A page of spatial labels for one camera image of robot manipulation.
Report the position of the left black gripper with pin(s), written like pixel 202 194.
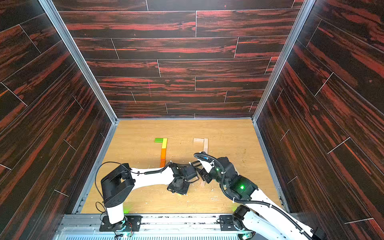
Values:
pixel 184 192

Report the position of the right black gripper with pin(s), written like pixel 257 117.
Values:
pixel 207 174

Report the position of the dark orange block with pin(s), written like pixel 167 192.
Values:
pixel 163 154

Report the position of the yellow-green block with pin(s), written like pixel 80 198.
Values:
pixel 164 143

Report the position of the natural wood block printed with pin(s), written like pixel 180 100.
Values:
pixel 198 140

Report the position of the natural wood block long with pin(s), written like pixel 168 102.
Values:
pixel 206 145

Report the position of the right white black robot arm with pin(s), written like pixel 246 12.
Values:
pixel 256 212

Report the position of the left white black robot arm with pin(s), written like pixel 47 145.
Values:
pixel 118 184

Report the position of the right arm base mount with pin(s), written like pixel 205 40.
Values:
pixel 232 223

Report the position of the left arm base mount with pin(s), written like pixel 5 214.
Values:
pixel 130 223

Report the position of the front aluminium rail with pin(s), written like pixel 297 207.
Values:
pixel 153 227

